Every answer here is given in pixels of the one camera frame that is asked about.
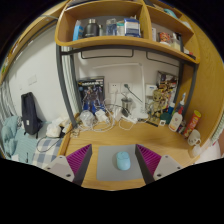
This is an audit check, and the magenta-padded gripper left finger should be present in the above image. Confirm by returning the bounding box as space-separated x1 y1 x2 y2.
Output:
43 143 94 187

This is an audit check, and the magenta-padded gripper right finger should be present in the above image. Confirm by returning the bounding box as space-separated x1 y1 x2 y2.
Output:
134 143 184 185

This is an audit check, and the light blue computer mouse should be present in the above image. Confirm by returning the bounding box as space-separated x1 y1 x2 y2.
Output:
115 151 131 171

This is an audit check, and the grey mouse pad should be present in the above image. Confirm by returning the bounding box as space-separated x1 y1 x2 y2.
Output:
96 144 144 183

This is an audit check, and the plaid bed sheet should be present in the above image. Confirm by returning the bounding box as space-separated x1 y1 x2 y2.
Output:
31 136 64 169

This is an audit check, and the clear plastic container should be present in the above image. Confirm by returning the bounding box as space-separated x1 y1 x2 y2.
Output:
189 144 203 158

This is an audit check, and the white printed mug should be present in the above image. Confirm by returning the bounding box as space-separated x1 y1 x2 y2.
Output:
187 129 202 147

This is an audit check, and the white pump lotion bottle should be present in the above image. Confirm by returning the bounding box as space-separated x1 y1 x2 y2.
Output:
168 106 184 133

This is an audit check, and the dark green container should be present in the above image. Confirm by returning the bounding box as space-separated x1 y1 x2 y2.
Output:
159 112 173 125

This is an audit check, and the red chips can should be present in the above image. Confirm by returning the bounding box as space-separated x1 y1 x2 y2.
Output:
183 110 202 139

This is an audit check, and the clear plastic cup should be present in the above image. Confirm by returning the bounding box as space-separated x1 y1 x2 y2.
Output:
79 109 96 128

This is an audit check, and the teal blanket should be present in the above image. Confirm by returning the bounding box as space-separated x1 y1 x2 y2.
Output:
0 115 38 164

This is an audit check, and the white power strip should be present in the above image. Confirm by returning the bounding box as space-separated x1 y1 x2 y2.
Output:
122 114 138 124

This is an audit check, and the blue capped bottle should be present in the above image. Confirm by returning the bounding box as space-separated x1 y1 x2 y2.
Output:
167 101 176 116

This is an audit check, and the brown tree creature figurine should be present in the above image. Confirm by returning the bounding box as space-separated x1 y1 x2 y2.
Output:
147 89 167 123

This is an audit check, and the black bag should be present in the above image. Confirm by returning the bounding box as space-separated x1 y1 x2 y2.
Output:
20 91 44 136

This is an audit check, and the dark spray bottle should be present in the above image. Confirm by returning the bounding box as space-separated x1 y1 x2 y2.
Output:
176 92 187 114

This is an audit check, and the small white charger block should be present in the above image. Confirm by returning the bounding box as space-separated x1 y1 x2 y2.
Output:
94 109 108 124

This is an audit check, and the large white charger block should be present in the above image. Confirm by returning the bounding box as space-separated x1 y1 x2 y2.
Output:
113 108 124 122

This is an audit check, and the metal cup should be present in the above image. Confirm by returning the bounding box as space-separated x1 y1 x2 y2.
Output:
121 97 133 113

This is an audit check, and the dark blue model kit box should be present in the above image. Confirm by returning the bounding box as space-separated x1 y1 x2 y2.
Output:
77 76 106 113

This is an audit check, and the wooden shelf unit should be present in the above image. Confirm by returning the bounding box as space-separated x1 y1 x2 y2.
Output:
54 0 202 65

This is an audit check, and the white wall box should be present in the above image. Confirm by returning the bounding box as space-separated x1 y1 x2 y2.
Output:
144 83 158 98

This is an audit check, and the white wall socket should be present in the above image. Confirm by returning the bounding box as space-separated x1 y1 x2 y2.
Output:
120 82 132 93
108 82 121 94

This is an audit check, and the black plug with cable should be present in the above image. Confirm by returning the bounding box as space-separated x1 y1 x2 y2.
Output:
123 83 143 103

